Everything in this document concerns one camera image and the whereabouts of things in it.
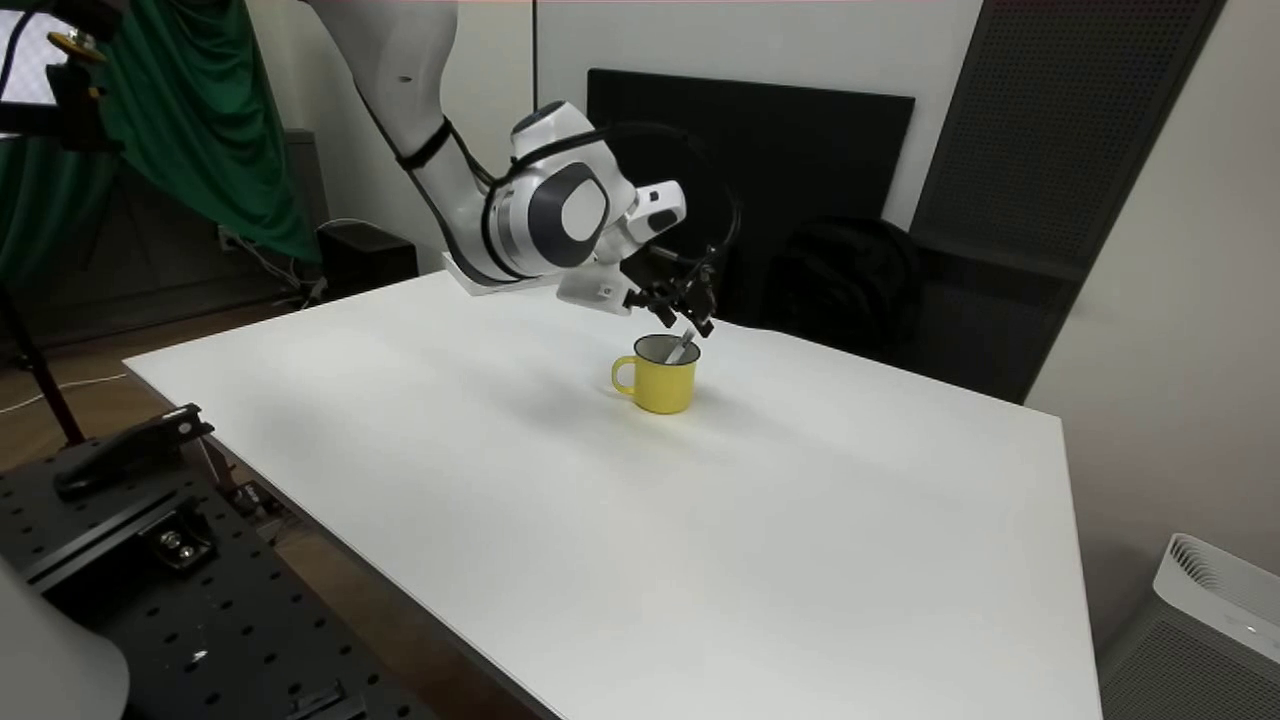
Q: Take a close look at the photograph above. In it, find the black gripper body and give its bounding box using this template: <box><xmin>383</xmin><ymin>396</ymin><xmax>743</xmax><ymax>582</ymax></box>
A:
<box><xmin>615</xmin><ymin>241</ymin><xmax>723</xmax><ymax>317</ymax></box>

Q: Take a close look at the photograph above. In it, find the yellow enamel mug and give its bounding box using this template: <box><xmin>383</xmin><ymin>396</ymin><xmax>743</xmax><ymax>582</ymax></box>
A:
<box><xmin>610</xmin><ymin>330</ymin><xmax>704</xmax><ymax>418</ymax></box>

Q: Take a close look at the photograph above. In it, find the large black flat panel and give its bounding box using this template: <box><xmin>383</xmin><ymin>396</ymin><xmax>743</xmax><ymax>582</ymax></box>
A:
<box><xmin>580</xmin><ymin>69</ymin><xmax>920</xmax><ymax>325</ymax></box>

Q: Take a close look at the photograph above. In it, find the small black box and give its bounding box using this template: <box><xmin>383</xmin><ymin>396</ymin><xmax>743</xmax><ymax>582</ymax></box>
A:
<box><xmin>314</xmin><ymin>221</ymin><xmax>424</xmax><ymax>298</ymax></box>

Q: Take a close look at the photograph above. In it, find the tall dark leaning board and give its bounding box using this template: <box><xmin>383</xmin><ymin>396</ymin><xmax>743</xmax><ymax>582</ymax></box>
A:
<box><xmin>909</xmin><ymin>0</ymin><xmax>1229</xmax><ymax>404</ymax></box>

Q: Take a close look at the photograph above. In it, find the green cloth curtain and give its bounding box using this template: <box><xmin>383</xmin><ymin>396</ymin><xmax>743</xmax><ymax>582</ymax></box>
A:
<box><xmin>0</xmin><ymin>0</ymin><xmax>323</xmax><ymax>290</ymax></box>

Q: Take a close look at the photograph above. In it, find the small black mounted device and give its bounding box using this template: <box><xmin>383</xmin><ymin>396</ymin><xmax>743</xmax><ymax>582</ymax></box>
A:
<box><xmin>142</xmin><ymin>517</ymin><xmax>215</xmax><ymax>577</ymax></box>

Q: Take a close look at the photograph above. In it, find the black perforated breadboard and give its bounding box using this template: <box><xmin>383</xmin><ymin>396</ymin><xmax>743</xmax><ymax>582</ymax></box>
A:
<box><xmin>0</xmin><ymin>452</ymin><xmax>445</xmax><ymax>720</ymax></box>

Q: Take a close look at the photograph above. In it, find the black clamp tool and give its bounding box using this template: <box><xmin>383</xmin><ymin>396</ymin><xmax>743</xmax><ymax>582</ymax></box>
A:
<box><xmin>51</xmin><ymin>401</ymin><xmax>215</xmax><ymax>505</ymax></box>

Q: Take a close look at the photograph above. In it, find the white waste bin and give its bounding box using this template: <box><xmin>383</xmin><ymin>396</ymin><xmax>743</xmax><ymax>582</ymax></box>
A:
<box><xmin>1101</xmin><ymin>529</ymin><xmax>1280</xmax><ymax>720</ymax></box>

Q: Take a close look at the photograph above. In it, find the black tripod leg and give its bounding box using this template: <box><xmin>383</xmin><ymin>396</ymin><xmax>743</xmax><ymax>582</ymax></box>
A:
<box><xmin>0</xmin><ymin>284</ymin><xmax>94</xmax><ymax>452</ymax></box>

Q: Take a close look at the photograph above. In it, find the bright monitor screen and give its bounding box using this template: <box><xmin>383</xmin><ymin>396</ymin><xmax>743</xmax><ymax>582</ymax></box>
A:
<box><xmin>0</xmin><ymin>6</ymin><xmax>86</xmax><ymax>113</ymax></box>

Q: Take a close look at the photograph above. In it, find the white rounded cover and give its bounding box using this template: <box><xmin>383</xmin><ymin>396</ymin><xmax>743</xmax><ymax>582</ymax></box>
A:
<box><xmin>0</xmin><ymin>554</ymin><xmax>133</xmax><ymax>720</ymax></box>

